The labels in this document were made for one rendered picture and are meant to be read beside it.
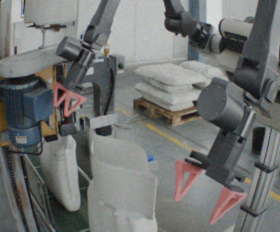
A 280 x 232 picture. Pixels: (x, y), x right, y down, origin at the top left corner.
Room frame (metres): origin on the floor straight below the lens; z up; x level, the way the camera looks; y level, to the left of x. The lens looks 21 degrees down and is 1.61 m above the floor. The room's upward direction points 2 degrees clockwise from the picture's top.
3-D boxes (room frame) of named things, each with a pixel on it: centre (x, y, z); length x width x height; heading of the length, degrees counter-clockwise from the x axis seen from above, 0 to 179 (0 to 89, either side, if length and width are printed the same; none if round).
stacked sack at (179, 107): (4.27, -0.36, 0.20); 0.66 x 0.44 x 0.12; 35
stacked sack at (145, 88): (4.47, -0.28, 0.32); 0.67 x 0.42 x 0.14; 129
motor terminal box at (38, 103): (0.99, 0.35, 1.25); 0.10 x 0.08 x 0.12; 150
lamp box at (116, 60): (1.47, 0.11, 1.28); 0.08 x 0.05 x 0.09; 35
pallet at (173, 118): (4.50, -0.62, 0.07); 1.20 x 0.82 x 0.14; 127
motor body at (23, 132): (1.04, 0.44, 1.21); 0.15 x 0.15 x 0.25
